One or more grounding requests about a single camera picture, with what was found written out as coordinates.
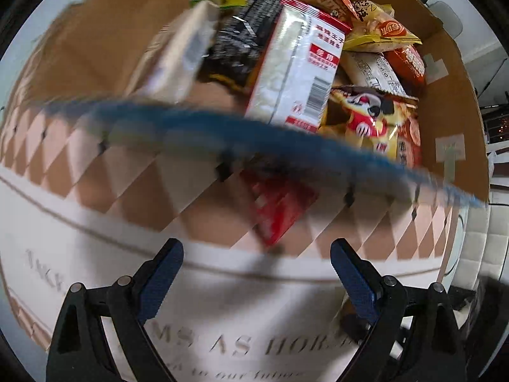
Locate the black snack packet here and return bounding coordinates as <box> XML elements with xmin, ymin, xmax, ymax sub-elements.
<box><xmin>198</xmin><ymin>0</ymin><xmax>286</xmax><ymax>93</ymax></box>

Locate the orange red snack packet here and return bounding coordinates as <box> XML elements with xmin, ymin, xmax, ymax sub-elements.
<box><xmin>385</xmin><ymin>45</ymin><xmax>429</xmax><ymax>93</ymax></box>

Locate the yellow snack packet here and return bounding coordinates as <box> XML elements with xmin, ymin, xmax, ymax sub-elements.
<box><xmin>343</xmin><ymin>1</ymin><xmax>423</xmax><ymax>53</ymax></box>

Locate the beige snack packet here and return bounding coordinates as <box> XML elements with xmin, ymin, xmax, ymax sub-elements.
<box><xmin>133</xmin><ymin>0</ymin><xmax>220</xmax><ymax>105</ymax></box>

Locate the cardboard box with blue print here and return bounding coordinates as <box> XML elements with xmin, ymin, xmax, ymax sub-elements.
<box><xmin>12</xmin><ymin>0</ymin><xmax>491</xmax><ymax>208</ymax></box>

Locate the yellow red cartoon packet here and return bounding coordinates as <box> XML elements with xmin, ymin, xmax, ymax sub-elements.
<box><xmin>317</xmin><ymin>85</ymin><xmax>423</xmax><ymax>173</ymax></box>

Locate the white packet with red label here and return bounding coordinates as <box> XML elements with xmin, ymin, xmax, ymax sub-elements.
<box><xmin>243</xmin><ymin>0</ymin><xmax>353</xmax><ymax>135</ymax></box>

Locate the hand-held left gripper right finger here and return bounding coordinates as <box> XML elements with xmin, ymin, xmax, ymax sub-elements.
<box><xmin>330</xmin><ymin>238</ymin><xmax>467</xmax><ymax>382</ymax></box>

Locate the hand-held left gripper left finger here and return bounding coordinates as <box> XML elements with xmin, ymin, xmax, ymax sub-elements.
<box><xmin>45</xmin><ymin>238</ymin><xmax>185</xmax><ymax>382</ymax></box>

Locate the white quilted furniture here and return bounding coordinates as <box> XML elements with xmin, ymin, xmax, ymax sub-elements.
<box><xmin>449</xmin><ymin>203</ymin><xmax>509</xmax><ymax>287</ymax></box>

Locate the white snack packet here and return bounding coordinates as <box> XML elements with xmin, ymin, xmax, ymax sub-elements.
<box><xmin>341</xmin><ymin>50</ymin><xmax>407</xmax><ymax>97</ymax></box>

